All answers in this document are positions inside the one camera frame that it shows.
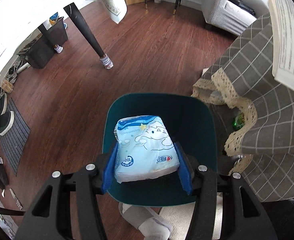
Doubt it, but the dark teal trash bin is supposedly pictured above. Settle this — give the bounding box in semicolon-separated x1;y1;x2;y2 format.
102;93;217;207

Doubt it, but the grey striped door mat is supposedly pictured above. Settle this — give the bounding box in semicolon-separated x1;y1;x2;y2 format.
0;98;31;175

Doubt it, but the grey checked round tablecloth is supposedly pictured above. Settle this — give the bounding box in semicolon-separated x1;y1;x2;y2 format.
192;14;294;202

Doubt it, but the grey slipper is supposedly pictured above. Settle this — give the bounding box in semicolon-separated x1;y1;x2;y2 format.
119;202;172;240

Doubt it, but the black storage box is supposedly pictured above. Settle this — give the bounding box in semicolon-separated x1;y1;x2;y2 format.
18;17;68;69

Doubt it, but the light blue tissue pack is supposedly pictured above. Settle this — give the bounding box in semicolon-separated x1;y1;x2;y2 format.
114;115;180;184

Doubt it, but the black dining table leg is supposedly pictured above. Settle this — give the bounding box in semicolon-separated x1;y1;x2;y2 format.
64;3;113;69

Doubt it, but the grey armchair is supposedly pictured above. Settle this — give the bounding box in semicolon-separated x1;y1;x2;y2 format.
201;0;270;36

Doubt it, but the black white sneaker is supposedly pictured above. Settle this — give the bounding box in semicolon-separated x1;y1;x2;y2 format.
0;111;15;136

